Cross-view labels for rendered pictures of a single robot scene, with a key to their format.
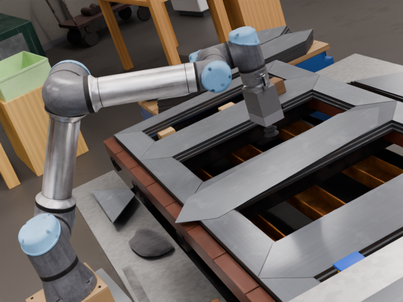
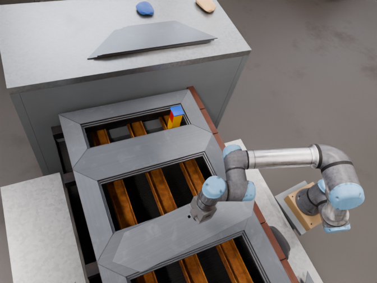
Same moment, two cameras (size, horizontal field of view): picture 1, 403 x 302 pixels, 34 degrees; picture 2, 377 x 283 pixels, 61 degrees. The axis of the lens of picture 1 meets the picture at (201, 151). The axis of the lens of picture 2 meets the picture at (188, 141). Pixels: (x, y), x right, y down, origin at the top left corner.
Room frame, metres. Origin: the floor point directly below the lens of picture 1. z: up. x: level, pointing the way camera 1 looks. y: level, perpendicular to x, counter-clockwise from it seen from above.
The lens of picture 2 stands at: (2.17, -0.54, 2.22)
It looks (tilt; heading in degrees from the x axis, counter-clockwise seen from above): 55 degrees down; 157
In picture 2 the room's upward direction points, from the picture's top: 18 degrees clockwise
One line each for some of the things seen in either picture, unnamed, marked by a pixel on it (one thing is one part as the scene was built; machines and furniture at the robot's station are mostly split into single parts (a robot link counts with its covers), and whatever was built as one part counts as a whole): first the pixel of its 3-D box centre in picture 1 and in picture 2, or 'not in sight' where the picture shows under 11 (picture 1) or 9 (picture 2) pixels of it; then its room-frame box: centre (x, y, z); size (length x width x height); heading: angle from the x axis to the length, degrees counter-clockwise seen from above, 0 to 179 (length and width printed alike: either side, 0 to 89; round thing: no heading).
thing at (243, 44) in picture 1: (245, 49); (212, 190); (1.72, -0.20, 1.20); 0.09 x 0.08 x 0.11; 86
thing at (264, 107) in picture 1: (265, 99); (200, 208); (1.72, -0.22, 1.04); 0.10 x 0.09 x 0.16; 110
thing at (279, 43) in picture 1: (228, 66); not in sight; (2.80, -0.24, 0.82); 0.80 x 0.40 x 0.06; 105
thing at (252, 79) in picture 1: (255, 75); (206, 199); (1.72, -0.21, 1.12); 0.08 x 0.08 x 0.05
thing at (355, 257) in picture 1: (354, 267); (176, 112); (1.11, -0.21, 0.88); 0.06 x 0.06 x 0.02; 15
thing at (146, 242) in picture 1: (148, 242); (276, 241); (1.79, 0.25, 0.70); 0.20 x 0.10 x 0.03; 26
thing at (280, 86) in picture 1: (267, 90); not in sight; (2.24, -0.30, 0.87); 0.12 x 0.06 x 0.05; 110
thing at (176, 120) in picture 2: not in sight; (174, 122); (1.11, -0.21, 0.78); 0.05 x 0.05 x 0.19; 15
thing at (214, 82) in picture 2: not in sight; (139, 125); (0.93, -0.39, 0.51); 1.30 x 0.04 x 1.01; 105
